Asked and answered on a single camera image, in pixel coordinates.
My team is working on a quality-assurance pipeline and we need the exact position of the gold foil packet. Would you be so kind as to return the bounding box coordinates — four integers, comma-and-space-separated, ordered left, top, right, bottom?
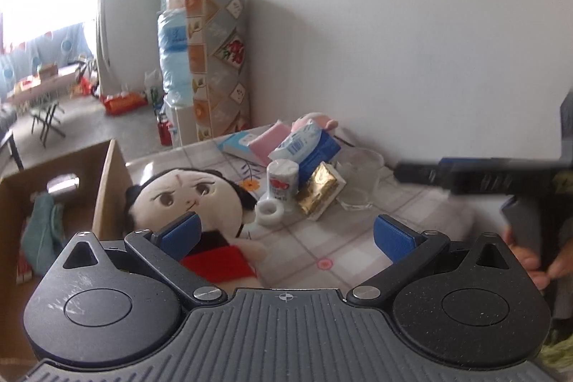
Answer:
296, 162, 347, 221

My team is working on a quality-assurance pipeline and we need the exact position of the white tissue roll pack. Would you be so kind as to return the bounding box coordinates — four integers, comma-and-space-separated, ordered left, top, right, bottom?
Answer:
266, 159, 299, 211

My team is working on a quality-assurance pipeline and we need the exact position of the light blue towel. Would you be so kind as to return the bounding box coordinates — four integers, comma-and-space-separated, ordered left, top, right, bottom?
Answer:
20, 193, 67, 276

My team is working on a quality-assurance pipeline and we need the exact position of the red toothpaste tube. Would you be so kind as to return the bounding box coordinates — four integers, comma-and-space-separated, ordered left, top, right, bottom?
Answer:
15, 250, 33, 285

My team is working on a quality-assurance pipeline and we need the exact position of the right hand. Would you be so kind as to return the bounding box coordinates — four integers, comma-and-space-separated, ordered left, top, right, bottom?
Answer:
503, 229, 573, 291

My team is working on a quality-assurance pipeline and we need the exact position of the black-haired plush doll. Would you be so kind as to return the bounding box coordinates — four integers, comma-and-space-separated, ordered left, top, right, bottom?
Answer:
125, 168, 267, 294

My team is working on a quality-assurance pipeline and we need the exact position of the clear glass jar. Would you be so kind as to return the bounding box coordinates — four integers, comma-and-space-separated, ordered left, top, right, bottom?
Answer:
334, 148, 385, 211

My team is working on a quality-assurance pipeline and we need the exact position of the white tape roll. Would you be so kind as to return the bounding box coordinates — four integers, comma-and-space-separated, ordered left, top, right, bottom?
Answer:
255, 199, 285, 227

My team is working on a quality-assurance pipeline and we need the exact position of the brown cardboard box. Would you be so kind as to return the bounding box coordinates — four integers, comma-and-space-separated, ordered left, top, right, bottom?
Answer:
1, 140, 132, 380

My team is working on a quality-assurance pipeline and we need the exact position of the red fire extinguisher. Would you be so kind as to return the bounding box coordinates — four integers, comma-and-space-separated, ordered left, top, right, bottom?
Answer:
157, 113, 173, 146

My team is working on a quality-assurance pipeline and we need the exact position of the white water dispenser base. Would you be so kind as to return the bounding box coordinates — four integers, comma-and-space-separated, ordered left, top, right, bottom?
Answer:
164, 94, 198, 146

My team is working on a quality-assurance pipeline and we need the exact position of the blue white wipes pack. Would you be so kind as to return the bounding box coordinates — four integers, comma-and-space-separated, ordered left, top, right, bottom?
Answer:
269, 121, 341, 187

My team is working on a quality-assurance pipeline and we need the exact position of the pink pig plush toy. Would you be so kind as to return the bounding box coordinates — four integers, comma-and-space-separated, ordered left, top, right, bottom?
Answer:
292, 112, 339, 135

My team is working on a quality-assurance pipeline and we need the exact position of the orange red bag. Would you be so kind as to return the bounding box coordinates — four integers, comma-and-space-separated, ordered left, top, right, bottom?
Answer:
100, 92, 148, 116

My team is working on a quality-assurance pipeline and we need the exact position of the folding table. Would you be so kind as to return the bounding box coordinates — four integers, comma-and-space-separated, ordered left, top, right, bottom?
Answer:
7, 58, 94, 146

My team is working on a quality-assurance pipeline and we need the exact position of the patterned rolled mat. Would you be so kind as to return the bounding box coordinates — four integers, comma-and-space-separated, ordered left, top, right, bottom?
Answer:
186, 0, 251, 141

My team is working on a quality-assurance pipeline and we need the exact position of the blue water dispenser bottle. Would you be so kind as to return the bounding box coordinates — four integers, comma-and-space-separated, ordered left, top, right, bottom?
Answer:
157, 0, 191, 106

